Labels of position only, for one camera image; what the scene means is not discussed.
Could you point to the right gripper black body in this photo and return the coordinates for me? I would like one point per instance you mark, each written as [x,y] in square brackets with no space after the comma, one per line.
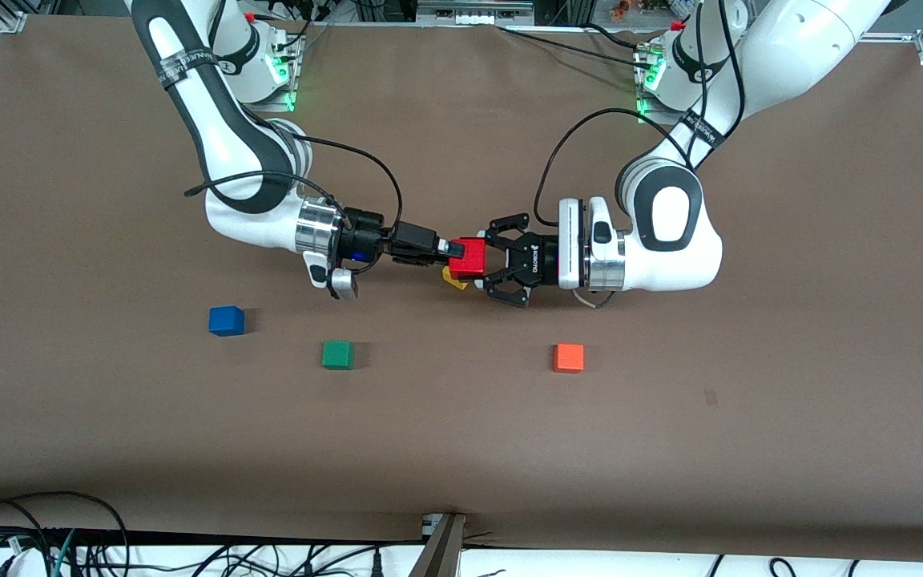
[364,232]

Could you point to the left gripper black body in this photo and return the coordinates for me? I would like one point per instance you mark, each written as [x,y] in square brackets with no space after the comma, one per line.
[536,265]

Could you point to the red wooden block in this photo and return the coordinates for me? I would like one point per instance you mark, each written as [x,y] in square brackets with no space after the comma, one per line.
[469,255]

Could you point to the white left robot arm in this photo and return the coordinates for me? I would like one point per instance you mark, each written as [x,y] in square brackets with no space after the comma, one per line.
[670,232]

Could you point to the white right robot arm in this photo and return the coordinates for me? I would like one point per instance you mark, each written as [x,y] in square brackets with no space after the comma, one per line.
[229,144]

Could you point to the yellow wooden block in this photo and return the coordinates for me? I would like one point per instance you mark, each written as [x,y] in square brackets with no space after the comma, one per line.
[455,279]

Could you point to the orange wooden block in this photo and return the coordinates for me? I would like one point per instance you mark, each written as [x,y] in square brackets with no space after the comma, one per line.
[569,357]

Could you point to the green wooden block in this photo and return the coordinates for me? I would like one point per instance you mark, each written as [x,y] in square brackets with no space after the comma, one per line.
[337,354]

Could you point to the blue wooden block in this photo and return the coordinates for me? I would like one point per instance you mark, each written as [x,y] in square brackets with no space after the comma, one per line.
[226,320]

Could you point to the grey power strip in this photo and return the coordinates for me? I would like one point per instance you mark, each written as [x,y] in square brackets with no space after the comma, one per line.
[473,14]

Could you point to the small orange background object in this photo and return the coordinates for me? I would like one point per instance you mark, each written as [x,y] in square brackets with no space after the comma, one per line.
[623,8]

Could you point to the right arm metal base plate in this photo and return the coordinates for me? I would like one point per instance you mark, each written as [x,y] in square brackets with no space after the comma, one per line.
[269,104]

